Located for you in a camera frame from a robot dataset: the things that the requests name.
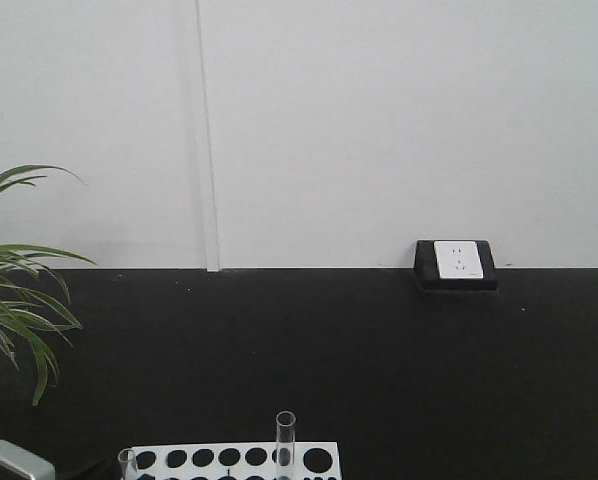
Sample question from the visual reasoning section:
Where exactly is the white test tube rack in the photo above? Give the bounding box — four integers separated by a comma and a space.
132, 441, 342, 480

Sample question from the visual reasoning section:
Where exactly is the clear glass test tube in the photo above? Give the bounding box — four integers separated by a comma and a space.
275, 411, 296, 480

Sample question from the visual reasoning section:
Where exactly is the black white power socket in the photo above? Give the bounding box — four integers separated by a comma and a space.
414, 240, 499, 292

